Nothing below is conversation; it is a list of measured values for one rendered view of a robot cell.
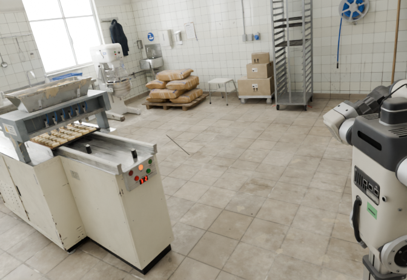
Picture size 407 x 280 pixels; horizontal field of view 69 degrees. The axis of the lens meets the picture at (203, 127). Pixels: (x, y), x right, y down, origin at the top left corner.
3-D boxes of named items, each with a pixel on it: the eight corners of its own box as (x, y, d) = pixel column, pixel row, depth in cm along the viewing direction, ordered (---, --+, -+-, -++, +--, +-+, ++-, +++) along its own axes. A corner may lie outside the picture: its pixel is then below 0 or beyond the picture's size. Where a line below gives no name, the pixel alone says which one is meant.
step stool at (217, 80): (240, 99, 586) (238, 76, 570) (227, 105, 555) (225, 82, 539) (222, 97, 615) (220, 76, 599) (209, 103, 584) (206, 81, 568)
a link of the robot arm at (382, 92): (363, 97, 111) (372, 103, 106) (386, 81, 109) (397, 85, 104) (370, 114, 115) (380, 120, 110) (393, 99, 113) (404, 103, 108)
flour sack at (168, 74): (154, 82, 597) (152, 73, 591) (165, 76, 632) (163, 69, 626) (185, 80, 565) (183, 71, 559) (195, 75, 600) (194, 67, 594)
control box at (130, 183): (126, 190, 184) (120, 171, 179) (154, 172, 201) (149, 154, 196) (129, 192, 181) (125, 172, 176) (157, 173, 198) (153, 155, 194)
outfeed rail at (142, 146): (27, 122, 316) (25, 116, 314) (30, 121, 318) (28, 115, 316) (155, 154, 194) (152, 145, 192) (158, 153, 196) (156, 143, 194)
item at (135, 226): (88, 244, 247) (55, 148, 215) (121, 220, 271) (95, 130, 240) (143, 280, 204) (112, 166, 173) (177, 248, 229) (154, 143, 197)
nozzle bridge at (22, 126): (13, 158, 223) (-4, 116, 211) (95, 124, 275) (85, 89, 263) (31, 166, 203) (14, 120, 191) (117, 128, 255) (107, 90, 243)
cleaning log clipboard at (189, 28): (197, 41, 607) (194, 20, 592) (197, 41, 605) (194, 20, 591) (186, 42, 621) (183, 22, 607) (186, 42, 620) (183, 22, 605)
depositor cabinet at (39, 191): (7, 212, 311) (-25, 140, 281) (70, 179, 362) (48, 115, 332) (68, 259, 233) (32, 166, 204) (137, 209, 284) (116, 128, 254)
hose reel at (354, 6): (366, 66, 464) (370, -10, 425) (364, 68, 451) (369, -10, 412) (337, 66, 486) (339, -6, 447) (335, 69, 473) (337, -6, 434)
